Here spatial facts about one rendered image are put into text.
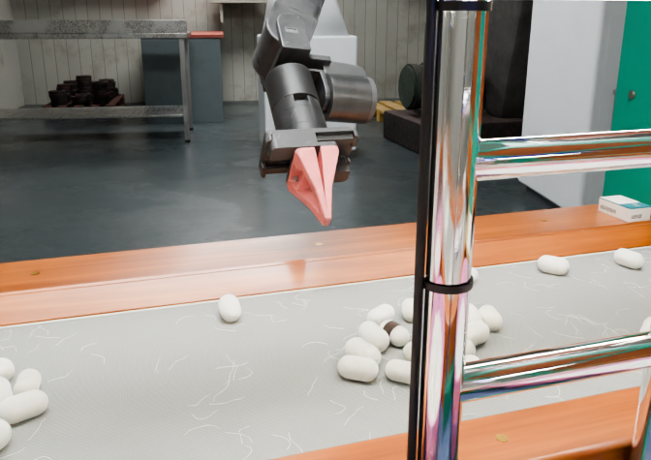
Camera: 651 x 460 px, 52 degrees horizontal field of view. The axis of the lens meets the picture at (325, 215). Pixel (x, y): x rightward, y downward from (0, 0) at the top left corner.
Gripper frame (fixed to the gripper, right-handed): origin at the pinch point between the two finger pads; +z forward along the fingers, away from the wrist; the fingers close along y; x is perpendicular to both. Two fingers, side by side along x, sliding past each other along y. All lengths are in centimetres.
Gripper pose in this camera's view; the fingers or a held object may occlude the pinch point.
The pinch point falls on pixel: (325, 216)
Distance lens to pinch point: 68.4
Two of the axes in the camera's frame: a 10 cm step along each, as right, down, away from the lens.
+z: 2.3, 8.2, -5.2
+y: 9.6, -0.9, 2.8
